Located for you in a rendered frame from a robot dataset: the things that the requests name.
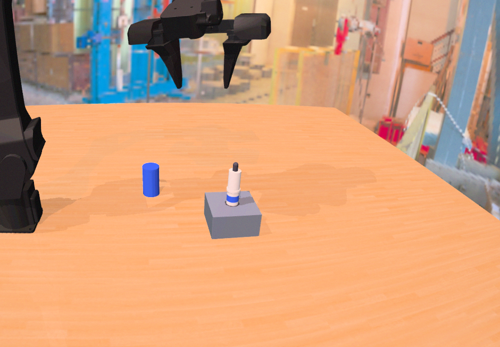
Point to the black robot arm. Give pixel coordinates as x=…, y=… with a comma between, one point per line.
x=21, y=139

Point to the white marker with blue band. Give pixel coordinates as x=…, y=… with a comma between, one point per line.
x=233, y=188

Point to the blue marker cap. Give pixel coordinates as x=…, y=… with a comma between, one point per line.
x=151, y=179

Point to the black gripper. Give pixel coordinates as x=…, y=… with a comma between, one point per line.
x=240, y=31

